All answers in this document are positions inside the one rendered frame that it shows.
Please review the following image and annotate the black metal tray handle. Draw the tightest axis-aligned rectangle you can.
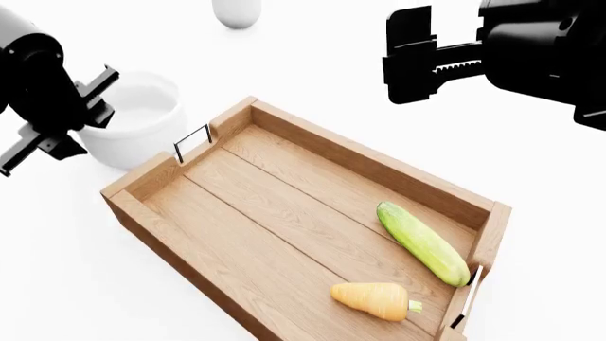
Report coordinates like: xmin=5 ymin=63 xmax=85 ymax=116
xmin=172 ymin=123 xmax=213 ymax=165
xmin=448 ymin=263 xmax=485 ymax=330

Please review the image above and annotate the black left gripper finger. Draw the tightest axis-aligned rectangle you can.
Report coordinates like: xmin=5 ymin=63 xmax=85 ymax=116
xmin=73 ymin=63 xmax=121 ymax=130
xmin=0 ymin=122 xmax=89 ymax=178

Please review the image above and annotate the orange carrot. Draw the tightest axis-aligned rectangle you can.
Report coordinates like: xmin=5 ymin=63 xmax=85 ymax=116
xmin=329 ymin=281 xmax=424 ymax=324

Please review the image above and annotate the white round bowl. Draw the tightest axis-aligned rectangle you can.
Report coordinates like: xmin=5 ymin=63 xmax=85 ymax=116
xmin=77 ymin=70 xmax=189 ymax=171

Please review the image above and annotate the white rounded cylinder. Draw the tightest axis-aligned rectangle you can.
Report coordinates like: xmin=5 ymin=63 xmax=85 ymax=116
xmin=211 ymin=0 xmax=263 ymax=30

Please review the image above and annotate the green zucchini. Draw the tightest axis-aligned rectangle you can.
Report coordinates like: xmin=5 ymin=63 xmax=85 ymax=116
xmin=375 ymin=200 xmax=472 ymax=289

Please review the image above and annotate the wooden tray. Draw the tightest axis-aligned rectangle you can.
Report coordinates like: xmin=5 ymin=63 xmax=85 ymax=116
xmin=99 ymin=95 xmax=513 ymax=341

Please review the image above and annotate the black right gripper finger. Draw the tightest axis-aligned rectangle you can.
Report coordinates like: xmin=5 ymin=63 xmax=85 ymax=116
xmin=384 ymin=3 xmax=484 ymax=59
xmin=382 ymin=43 xmax=485 ymax=105

